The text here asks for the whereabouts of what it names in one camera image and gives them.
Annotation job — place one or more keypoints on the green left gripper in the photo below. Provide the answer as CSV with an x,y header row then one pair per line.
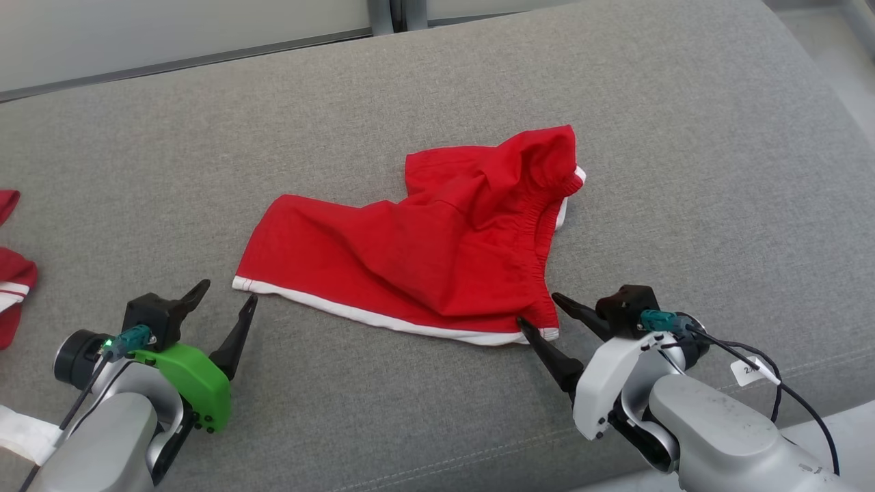
x,y
202,389

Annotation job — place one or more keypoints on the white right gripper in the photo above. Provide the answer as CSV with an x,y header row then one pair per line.
x,y
605,383

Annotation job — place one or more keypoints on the red shorts white trim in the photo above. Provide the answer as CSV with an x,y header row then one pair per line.
x,y
424,260

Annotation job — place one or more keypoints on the red jersey white sleeves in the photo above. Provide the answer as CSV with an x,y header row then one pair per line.
x,y
14,273

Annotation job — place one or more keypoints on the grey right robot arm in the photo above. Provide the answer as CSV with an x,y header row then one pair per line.
x,y
718,430

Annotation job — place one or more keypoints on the grey fabric cushion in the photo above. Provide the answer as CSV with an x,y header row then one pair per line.
x,y
383,102

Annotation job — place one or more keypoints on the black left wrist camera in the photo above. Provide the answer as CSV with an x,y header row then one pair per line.
x,y
150,321

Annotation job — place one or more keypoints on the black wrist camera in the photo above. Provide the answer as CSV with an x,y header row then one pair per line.
x,y
625,311
150,321

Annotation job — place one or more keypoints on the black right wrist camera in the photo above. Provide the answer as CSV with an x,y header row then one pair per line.
x,y
625,311

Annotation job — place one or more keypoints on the grey partition post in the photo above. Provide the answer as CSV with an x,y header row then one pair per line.
x,y
396,15

